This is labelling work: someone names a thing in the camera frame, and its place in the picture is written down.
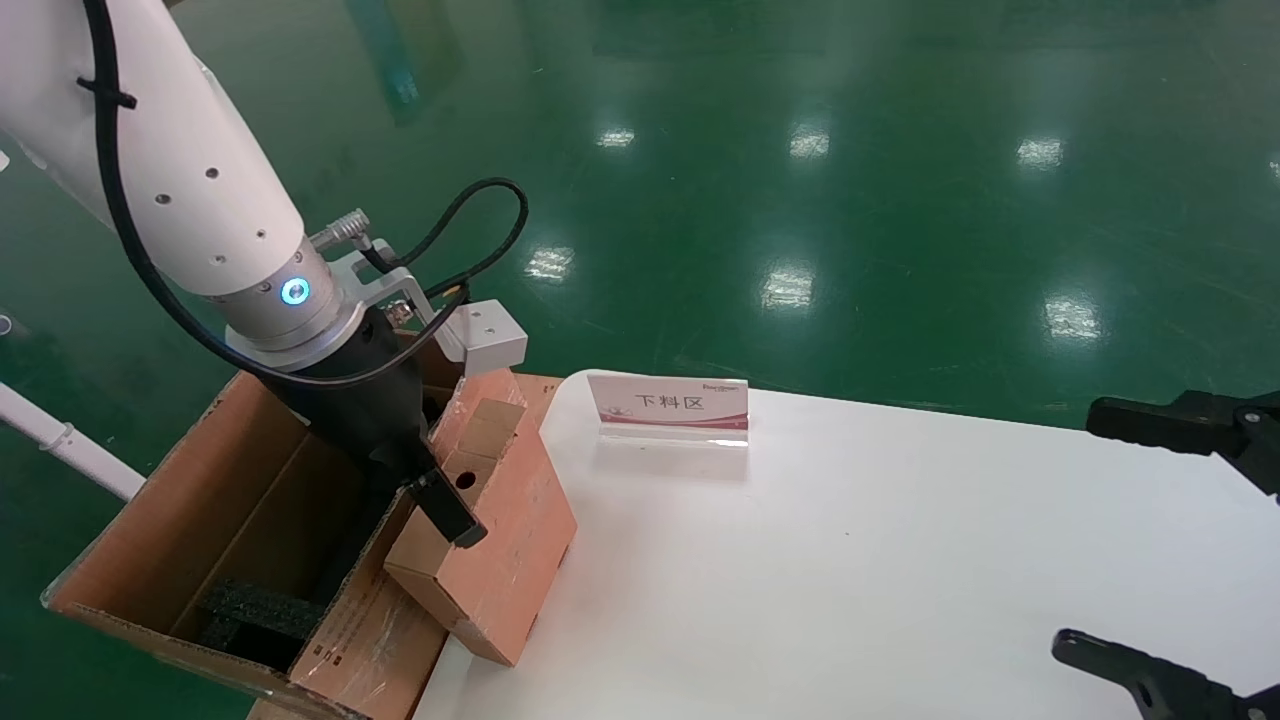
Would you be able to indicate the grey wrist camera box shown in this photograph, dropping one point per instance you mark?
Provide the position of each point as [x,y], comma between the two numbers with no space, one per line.
[490,335]

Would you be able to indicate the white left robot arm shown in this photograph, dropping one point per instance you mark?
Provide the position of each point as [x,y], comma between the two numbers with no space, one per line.
[150,150]

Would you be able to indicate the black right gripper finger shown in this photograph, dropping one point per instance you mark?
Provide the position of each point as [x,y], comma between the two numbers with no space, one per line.
[1150,680]
[1150,420]

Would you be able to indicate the large cardboard box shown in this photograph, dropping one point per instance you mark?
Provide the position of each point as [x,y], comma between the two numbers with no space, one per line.
[350,650]

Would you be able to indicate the small cardboard box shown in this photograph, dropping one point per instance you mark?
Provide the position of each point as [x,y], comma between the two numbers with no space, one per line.
[510,560]

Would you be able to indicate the white pipe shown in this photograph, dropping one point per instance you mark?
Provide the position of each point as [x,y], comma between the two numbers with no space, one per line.
[60,440]

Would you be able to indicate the black foam insert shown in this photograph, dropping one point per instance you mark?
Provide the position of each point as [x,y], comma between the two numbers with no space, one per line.
[260,610]

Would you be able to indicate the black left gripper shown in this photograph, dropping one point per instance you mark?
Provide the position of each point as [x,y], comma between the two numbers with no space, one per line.
[370,400]

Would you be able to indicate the clear acrylic sign holder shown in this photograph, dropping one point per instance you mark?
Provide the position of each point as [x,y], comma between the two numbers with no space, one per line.
[670,405]

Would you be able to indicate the grey metal camera bracket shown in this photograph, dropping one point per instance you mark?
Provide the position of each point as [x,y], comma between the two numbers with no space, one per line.
[400,285]

